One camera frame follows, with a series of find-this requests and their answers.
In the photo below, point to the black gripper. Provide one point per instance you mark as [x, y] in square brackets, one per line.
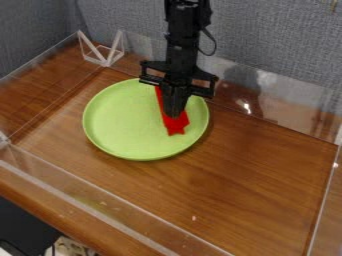
[181, 88]

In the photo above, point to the red plastic block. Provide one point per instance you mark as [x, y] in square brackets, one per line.
[176, 125]

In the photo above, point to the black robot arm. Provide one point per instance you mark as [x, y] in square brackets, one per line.
[188, 16]

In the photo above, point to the green round plate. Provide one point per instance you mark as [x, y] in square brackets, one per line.
[124, 123]

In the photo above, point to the white power strip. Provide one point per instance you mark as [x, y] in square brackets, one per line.
[69, 247]

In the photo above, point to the black box under table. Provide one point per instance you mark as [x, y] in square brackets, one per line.
[25, 231]

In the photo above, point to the clear acrylic corner bracket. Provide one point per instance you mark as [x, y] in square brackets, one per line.
[100, 54]

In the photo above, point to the clear acrylic enclosure wall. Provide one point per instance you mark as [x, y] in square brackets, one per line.
[256, 191]

